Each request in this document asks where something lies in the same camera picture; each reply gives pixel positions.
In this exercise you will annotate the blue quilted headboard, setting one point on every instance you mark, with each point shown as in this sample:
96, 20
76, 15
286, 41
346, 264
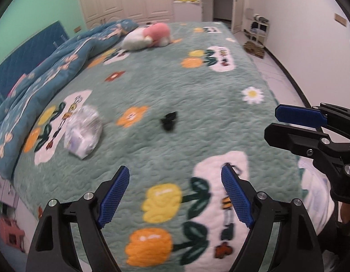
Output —
30, 48

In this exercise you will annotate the small black item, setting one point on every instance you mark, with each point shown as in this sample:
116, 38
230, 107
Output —
168, 121

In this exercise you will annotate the pink and white plush toy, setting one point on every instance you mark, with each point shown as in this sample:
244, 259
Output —
158, 31

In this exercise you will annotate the blue floral quilt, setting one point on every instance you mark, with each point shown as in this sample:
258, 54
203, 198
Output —
50, 68

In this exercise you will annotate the person's right hand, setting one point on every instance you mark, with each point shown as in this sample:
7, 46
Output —
348, 214

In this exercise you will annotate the beige wall plate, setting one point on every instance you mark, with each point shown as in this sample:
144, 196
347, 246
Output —
340, 19

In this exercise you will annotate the white storage rack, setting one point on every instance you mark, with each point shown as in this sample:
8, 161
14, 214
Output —
260, 31

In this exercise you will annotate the white nightstand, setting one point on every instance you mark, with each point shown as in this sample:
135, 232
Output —
5, 187

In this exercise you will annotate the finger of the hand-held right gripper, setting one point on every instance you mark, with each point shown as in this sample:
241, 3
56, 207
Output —
294, 139
299, 116

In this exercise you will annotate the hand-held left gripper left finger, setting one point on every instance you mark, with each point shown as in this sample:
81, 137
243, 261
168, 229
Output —
114, 197

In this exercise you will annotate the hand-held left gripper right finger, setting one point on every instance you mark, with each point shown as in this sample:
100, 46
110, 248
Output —
237, 197

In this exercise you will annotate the clear plastic bag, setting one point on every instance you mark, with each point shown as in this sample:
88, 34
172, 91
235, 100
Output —
84, 130

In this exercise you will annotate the brown doormat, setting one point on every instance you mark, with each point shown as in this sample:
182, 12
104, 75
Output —
254, 49

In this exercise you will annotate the white corner cabinet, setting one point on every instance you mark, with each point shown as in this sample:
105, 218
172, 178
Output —
187, 12

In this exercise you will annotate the green floral bed blanket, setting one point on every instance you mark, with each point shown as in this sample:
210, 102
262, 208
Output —
192, 104

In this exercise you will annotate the white door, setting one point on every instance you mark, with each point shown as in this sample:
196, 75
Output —
238, 5

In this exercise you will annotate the pink plastic stool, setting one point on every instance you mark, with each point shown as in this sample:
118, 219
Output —
10, 232

